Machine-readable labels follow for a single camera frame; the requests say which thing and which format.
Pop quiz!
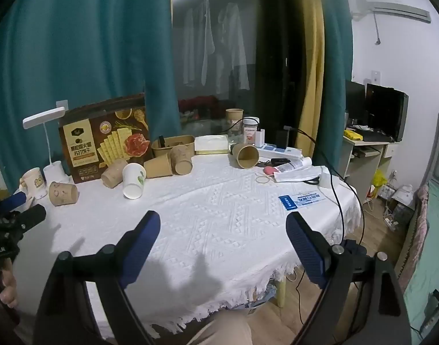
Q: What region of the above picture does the green bed sheet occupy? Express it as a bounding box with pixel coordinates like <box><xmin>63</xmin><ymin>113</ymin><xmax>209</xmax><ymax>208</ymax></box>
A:
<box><xmin>402</xmin><ymin>178</ymin><xmax>439</xmax><ymax>333</ymax></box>

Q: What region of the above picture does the teal curtain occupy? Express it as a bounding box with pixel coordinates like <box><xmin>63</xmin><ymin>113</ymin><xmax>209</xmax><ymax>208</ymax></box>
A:
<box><xmin>315</xmin><ymin>0</ymin><xmax>355</xmax><ymax>185</ymax></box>
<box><xmin>0</xmin><ymin>0</ymin><xmax>181</xmax><ymax>192</ymax></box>

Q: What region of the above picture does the person's beige trouser leg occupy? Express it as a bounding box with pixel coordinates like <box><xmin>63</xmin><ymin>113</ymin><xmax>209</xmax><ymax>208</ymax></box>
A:
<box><xmin>191</xmin><ymin>308</ymin><xmax>264</xmax><ymax>345</ymax></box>

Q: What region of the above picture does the white hanging shirt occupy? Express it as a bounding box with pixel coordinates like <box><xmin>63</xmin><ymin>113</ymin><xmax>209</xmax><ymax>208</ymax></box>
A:
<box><xmin>217</xmin><ymin>3</ymin><xmax>251</xmax><ymax>91</ymax></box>
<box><xmin>183</xmin><ymin>0</ymin><xmax>217</xmax><ymax>87</ymax></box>

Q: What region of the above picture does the brown paper cup face print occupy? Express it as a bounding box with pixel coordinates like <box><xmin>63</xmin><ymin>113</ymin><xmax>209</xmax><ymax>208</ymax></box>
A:
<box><xmin>48</xmin><ymin>181</ymin><xmax>79</xmax><ymax>207</ymax></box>

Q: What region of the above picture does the white desk lamp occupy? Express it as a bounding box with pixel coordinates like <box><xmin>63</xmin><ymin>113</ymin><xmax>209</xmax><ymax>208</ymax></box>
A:
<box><xmin>23</xmin><ymin>107</ymin><xmax>73</xmax><ymax>187</ymax></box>

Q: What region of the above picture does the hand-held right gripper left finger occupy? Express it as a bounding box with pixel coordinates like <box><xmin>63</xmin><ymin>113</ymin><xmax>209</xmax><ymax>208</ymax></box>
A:
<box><xmin>32</xmin><ymin>210</ymin><xmax>161</xmax><ymax>345</ymax></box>

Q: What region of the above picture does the brown paper bowl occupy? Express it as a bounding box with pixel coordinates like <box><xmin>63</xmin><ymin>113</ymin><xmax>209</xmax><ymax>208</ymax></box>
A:
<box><xmin>151</xmin><ymin>135</ymin><xmax>196</xmax><ymax>158</ymax></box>

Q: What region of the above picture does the white flat box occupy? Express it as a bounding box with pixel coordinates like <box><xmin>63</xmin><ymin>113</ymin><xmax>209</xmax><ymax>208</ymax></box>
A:
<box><xmin>194</xmin><ymin>135</ymin><xmax>230</xmax><ymax>155</ymax></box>

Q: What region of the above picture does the black monitor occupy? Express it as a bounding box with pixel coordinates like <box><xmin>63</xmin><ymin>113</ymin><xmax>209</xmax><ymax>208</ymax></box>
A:
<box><xmin>345</xmin><ymin>80</ymin><xmax>366</xmax><ymax>123</ymax></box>
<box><xmin>365</xmin><ymin>83</ymin><xmax>409</xmax><ymax>143</ymax></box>

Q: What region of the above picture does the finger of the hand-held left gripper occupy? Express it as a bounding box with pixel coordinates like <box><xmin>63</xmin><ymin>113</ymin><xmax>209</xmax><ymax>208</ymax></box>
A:
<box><xmin>9</xmin><ymin>204</ymin><xmax>47</xmax><ymax>231</ymax></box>
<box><xmin>0</xmin><ymin>191</ymin><xmax>28</xmax><ymax>212</ymax></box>

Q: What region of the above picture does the beige computer desk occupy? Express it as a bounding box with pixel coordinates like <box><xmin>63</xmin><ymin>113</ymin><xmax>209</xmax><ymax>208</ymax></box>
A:
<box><xmin>339</xmin><ymin>129</ymin><xmax>397</xmax><ymax>202</ymax></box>

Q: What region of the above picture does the white charger block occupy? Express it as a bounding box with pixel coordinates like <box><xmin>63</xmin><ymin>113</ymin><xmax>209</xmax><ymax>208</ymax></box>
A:
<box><xmin>319</xmin><ymin>171</ymin><xmax>336</xmax><ymax>189</ymax></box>

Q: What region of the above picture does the yellow curtain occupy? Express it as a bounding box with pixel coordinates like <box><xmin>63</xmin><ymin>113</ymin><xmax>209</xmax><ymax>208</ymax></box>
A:
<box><xmin>295</xmin><ymin>0</ymin><xmax>326</xmax><ymax>166</ymax></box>

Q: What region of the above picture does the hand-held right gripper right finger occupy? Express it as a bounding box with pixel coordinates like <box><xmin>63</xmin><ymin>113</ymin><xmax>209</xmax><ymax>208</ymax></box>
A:
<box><xmin>285</xmin><ymin>211</ymin><xmax>412</xmax><ymax>345</ymax></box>

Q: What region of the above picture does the white paper cup leaf print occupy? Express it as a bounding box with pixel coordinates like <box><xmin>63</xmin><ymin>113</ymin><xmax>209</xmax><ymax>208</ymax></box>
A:
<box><xmin>122</xmin><ymin>163</ymin><xmax>147</xmax><ymax>200</ymax></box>

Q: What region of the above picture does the clear jar white lid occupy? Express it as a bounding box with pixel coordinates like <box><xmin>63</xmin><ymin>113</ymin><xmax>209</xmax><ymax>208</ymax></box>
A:
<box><xmin>242</xmin><ymin>116</ymin><xmax>260</xmax><ymax>146</ymax></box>

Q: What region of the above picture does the black power adapter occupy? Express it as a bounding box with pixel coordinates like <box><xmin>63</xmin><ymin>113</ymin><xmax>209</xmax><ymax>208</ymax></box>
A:
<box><xmin>276</xmin><ymin>126</ymin><xmax>291</xmax><ymax>148</ymax></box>

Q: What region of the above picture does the white tube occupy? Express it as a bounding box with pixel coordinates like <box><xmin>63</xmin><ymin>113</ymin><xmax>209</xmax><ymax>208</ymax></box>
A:
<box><xmin>277</xmin><ymin>157</ymin><xmax>313</xmax><ymax>174</ymax></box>

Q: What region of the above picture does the yellow plastic bag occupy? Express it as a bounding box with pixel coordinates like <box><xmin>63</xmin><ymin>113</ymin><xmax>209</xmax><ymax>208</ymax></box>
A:
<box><xmin>371</xmin><ymin>168</ymin><xmax>388</xmax><ymax>195</ymax></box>

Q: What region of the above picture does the brown cracker box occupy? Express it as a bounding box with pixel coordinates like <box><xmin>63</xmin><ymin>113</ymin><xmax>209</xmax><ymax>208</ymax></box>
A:
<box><xmin>58</xmin><ymin>94</ymin><xmax>150</xmax><ymax>185</ymax></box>

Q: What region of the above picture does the white textured tablecloth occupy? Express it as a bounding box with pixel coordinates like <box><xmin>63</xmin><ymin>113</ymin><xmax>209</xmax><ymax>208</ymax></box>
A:
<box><xmin>16</xmin><ymin>151</ymin><xmax>364</xmax><ymax>339</ymax></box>

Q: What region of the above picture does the black cable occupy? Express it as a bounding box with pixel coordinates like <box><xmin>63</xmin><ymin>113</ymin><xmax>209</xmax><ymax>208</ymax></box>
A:
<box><xmin>287</xmin><ymin>127</ymin><xmax>350</xmax><ymax>247</ymax></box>

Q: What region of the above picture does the white power strip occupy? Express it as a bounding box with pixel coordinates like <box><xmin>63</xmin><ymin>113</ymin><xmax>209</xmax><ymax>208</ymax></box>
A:
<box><xmin>257</xmin><ymin>143</ymin><xmax>303</xmax><ymax>159</ymax></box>

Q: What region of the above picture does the person's left hand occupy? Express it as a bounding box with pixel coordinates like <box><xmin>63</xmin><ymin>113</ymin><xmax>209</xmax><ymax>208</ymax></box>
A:
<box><xmin>0</xmin><ymin>258</ymin><xmax>19</xmax><ymax>307</ymax></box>

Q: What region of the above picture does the white cartoon mug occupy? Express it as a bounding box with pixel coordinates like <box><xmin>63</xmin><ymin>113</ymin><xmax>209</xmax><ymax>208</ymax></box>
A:
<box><xmin>20</xmin><ymin>167</ymin><xmax>48</xmax><ymax>200</ymax></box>

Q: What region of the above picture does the white and blue leaflet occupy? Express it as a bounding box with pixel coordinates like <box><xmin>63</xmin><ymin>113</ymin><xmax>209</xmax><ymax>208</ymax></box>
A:
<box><xmin>291</xmin><ymin>191</ymin><xmax>321</xmax><ymax>208</ymax></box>

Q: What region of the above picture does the pink floral blanket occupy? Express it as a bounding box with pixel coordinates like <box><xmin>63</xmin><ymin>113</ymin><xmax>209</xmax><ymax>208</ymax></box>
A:
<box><xmin>397</xmin><ymin>183</ymin><xmax>431</xmax><ymax>290</ymax></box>

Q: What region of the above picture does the brown paper cup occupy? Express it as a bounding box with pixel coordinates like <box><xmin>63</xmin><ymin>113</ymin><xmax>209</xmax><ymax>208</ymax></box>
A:
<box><xmin>144</xmin><ymin>153</ymin><xmax>174</xmax><ymax>179</ymax></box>
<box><xmin>169</xmin><ymin>145</ymin><xmax>194</xmax><ymax>176</ymax></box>
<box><xmin>231</xmin><ymin>143</ymin><xmax>260</xmax><ymax>170</ymax></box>
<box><xmin>101</xmin><ymin>158</ymin><xmax>129</xmax><ymax>189</ymax></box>
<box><xmin>225</xmin><ymin>108</ymin><xmax>244</xmax><ymax>133</ymax></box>

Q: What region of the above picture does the white air conditioner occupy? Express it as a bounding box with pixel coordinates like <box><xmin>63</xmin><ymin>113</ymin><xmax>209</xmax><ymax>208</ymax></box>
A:
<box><xmin>350</xmin><ymin>1</ymin><xmax>432</xmax><ymax>24</ymax></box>

